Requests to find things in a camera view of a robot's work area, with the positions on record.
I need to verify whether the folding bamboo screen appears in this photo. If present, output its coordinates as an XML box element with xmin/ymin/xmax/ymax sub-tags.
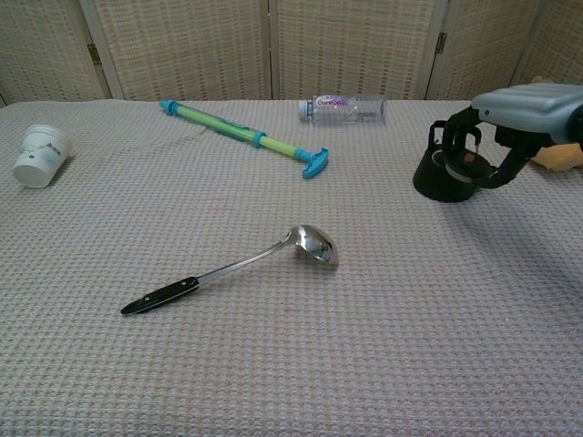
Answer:
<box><xmin>0</xmin><ymin>0</ymin><xmax>583</xmax><ymax>108</ymax></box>

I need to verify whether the green blue water pump toy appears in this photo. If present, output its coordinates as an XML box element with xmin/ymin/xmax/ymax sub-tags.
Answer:
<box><xmin>159</xmin><ymin>99</ymin><xmax>330</xmax><ymax>180</ymax></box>

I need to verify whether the black cast iron teapot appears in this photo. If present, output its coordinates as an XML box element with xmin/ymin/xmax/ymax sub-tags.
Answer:
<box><xmin>412</xmin><ymin>119</ymin><xmax>497</xmax><ymax>204</ymax></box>

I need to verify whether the woven table cloth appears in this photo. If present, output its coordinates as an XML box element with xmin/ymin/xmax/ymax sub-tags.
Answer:
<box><xmin>0</xmin><ymin>98</ymin><xmax>583</xmax><ymax>437</ymax></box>

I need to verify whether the clear plastic water bottle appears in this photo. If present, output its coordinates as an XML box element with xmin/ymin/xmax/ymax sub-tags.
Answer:
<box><xmin>298</xmin><ymin>94</ymin><xmax>387</xmax><ymax>126</ymax></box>

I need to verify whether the steel ladle black handle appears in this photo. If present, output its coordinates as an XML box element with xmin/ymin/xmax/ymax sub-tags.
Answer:
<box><xmin>119</xmin><ymin>224</ymin><xmax>341</xmax><ymax>316</ymax></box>

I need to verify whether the yellow plush toy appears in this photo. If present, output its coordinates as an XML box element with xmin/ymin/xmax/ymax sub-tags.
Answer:
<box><xmin>527</xmin><ymin>76</ymin><xmax>583</xmax><ymax>173</ymax></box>

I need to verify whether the white paper cup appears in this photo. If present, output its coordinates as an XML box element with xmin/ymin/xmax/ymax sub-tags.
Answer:
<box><xmin>12</xmin><ymin>124</ymin><xmax>73</xmax><ymax>189</ymax></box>

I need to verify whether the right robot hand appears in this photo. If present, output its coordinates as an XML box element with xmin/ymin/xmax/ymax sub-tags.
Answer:
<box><xmin>439</xmin><ymin>83</ymin><xmax>583</xmax><ymax>190</ymax></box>

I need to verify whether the black teapot lid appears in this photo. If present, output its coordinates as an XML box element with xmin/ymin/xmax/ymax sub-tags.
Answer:
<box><xmin>444</xmin><ymin>153</ymin><xmax>496</xmax><ymax>188</ymax></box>

